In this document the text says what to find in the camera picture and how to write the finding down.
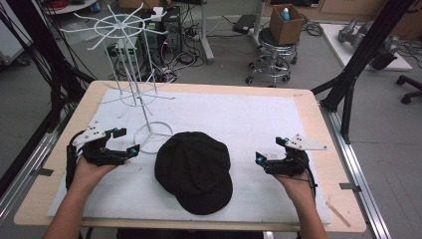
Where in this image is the black office chair base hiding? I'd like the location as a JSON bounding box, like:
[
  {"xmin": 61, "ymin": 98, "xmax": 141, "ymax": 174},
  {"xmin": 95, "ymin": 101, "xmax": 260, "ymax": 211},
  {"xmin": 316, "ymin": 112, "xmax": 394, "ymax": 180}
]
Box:
[{"xmin": 395, "ymin": 74, "xmax": 422, "ymax": 106}]

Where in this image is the black metal frame post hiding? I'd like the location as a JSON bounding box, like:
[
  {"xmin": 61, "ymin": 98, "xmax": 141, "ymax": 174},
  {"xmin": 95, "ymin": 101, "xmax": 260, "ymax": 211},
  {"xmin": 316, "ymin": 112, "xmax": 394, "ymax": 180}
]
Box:
[
  {"xmin": 311, "ymin": 0, "xmax": 416, "ymax": 145},
  {"xmin": 0, "ymin": 0, "xmax": 98, "ymax": 133}
]

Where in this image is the black computer tower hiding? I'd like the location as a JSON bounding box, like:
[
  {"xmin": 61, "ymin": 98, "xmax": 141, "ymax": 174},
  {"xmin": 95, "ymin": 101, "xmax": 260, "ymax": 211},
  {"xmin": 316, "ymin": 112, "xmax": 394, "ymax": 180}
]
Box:
[{"xmin": 161, "ymin": 5, "xmax": 183, "ymax": 65}]

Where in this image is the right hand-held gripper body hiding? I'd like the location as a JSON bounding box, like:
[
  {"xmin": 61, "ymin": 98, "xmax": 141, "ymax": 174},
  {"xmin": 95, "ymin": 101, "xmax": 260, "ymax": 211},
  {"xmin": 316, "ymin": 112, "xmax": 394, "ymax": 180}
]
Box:
[{"xmin": 264, "ymin": 132, "xmax": 328, "ymax": 178}]

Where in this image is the cardboard box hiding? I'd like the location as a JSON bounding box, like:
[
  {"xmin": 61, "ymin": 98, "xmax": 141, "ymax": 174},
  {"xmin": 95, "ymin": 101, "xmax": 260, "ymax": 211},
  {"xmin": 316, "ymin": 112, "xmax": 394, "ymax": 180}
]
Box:
[{"xmin": 269, "ymin": 3, "xmax": 306, "ymax": 47}]

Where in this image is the black cap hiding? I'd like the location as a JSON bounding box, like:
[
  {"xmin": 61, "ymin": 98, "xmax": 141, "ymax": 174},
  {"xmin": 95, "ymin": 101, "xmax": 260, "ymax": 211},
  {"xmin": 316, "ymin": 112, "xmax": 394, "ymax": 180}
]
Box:
[{"xmin": 153, "ymin": 130, "xmax": 234, "ymax": 216}]

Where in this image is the person's left hand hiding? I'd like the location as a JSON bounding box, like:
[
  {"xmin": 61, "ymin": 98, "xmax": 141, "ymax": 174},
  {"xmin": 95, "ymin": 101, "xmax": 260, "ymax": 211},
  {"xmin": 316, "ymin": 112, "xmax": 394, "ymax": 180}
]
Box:
[{"xmin": 70, "ymin": 156, "xmax": 119, "ymax": 195}]

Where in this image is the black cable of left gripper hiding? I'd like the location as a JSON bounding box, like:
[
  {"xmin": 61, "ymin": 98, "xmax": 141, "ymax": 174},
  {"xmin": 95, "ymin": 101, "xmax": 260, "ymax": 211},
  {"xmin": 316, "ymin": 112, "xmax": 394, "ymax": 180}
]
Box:
[{"xmin": 65, "ymin": 129, "xmax": 87, "ymax": 192}]

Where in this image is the grey robot device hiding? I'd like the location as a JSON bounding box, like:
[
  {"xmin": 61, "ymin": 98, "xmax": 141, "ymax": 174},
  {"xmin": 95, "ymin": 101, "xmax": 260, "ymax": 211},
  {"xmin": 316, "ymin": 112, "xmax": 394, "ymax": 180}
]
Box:
[{"xmin": 337, "ymin": 17, "xmax": 400, "ymax": 71}]

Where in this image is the bundle of black floor cables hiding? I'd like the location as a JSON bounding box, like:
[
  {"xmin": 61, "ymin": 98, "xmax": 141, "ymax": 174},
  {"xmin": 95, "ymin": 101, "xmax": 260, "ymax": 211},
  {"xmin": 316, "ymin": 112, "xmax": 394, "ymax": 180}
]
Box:
[{"xmin": 163, "ymin": 19, "xmax": 208, "ymax": 69}]

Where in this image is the white foam mat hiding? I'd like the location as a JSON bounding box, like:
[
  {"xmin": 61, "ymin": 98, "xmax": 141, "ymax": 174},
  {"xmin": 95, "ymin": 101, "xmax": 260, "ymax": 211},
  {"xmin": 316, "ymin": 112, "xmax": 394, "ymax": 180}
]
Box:
[{"xmin": 47, "ymin": 89, "xmax": 332, "ymax": 225}]

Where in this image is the white platform board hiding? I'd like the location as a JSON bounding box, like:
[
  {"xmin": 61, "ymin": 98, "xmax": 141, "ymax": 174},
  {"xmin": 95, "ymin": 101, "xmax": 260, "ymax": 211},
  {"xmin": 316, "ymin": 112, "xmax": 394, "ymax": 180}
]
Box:
[{"xmin": 319, "ymin": 22, "xmax": 414, "ymax": 73}]

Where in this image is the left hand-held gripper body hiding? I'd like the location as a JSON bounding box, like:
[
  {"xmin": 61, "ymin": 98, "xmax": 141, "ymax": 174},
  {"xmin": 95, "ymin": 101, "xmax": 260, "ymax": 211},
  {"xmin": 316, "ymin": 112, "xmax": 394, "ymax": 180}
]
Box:
[{"xmin": 71, "ymin": 120, "xmax": 129, "ymax": 167}]

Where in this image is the white wire hat rack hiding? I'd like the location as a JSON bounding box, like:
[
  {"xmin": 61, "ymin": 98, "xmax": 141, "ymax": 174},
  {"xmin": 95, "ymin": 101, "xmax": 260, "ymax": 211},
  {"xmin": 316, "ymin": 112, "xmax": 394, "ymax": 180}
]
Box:
[{"xmin": 59, "ymin": 2, "xmax": 176, "ymax": 155}]

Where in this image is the grey tape piece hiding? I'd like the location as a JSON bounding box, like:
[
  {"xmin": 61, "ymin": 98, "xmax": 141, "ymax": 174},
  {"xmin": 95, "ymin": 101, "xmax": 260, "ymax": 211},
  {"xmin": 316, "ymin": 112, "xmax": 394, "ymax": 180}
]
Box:
[
  {"xmin": 338, "ymin": 181, "xmax": 362, "ymax": 194},
  {"xmin": 30, "ymin": 166, "xmax": 55, "ymax": 178}
]

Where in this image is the black power adapter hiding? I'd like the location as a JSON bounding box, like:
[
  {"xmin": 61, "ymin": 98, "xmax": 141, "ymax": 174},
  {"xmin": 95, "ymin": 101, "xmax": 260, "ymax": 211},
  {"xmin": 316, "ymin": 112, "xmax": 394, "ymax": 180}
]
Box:
[{"xmin": 232, "ymin": 14, "xmax": 258, "ymax": 35}]

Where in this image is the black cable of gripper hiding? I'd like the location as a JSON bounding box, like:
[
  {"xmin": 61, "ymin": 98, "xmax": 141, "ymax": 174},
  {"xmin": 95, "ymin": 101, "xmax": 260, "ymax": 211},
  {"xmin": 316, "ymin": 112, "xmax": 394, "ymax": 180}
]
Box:
[
  {"xmin": 65, "ymin": 129, "xmax": 87, "ymax": 192},
  {"xmin": 288, "ymin": 154, "xmax": 318, "ymax": 202}
]

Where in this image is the aluminium rail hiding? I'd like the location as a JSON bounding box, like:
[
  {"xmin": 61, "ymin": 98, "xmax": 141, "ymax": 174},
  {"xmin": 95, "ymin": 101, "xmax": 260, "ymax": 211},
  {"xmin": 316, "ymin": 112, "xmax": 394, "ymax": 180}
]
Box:
[
  {"xmin": 0, "ymin": 128, "xmax": 58, "ymax": 218},
  {"xmin": 318, "ymin": 105, "xmax": 393, "ymax": 239}
]

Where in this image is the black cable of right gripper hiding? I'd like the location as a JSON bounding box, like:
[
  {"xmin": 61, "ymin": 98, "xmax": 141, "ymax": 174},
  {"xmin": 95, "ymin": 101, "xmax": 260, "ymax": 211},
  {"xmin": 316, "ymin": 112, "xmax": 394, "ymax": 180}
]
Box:
[{"xmin": 288, "ymin": 154, "xmax": 318, "ymax": 202}]

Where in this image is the person's right hand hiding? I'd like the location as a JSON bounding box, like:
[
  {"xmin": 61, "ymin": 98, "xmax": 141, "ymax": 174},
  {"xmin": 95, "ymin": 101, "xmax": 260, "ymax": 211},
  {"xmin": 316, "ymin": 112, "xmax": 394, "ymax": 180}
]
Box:
[{"xmin": 273, "ymin": 174, "xmax": 316, "ymax": 204}]

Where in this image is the thin wooden stick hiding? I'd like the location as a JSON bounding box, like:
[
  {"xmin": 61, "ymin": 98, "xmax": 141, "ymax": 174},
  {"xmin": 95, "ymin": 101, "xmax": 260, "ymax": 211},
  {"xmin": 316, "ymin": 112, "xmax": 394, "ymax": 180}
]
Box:
[{"xmin": 324, "ymin": 200, "xmax": 352, "ymax": 229}]

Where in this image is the chrome rolling stool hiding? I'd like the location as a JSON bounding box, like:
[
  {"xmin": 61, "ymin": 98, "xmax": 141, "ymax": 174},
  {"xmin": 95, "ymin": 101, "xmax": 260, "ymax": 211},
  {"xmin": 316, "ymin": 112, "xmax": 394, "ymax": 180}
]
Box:
[{"xmin": 245, "ymin": 27, "xmax": 300, "ymax": 89}]

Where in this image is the grey desk leg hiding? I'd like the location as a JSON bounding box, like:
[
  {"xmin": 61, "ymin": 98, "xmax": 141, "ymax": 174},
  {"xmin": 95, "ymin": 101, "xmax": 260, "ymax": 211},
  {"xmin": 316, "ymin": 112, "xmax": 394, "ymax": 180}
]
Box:
[{"xmin": 198, "ymin": 0, "xmax": 216, "ymax": 65}]

